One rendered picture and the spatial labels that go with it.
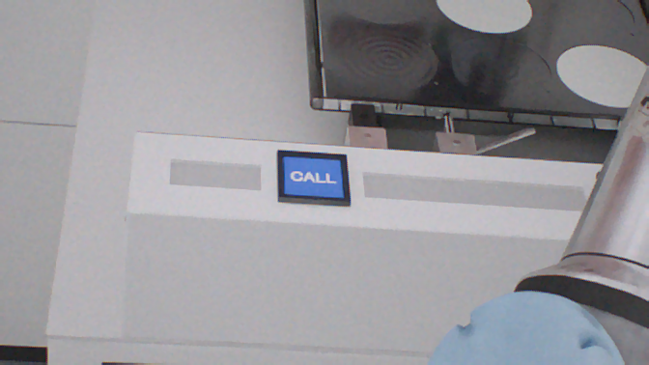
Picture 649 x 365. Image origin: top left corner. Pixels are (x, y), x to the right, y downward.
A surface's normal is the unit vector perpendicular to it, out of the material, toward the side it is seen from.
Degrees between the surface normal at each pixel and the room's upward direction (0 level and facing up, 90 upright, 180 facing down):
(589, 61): 0
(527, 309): 50
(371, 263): 90
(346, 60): 0
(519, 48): 0
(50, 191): 90
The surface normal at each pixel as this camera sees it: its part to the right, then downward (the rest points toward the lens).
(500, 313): -0.67, -0.44
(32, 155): 0.04, 0.66
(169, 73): 0.13, -0.74
